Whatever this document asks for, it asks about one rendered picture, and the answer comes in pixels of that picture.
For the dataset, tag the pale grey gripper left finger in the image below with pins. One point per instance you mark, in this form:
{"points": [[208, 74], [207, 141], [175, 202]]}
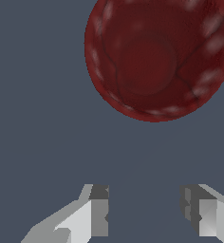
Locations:
{"points": [[82, 218]]}

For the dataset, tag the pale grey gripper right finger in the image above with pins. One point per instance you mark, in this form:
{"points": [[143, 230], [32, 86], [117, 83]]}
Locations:
{"points": [[209, 218]]}

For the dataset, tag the dark red bowl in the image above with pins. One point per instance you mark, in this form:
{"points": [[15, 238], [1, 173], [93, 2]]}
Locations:
{"points": [[155, 57]]}

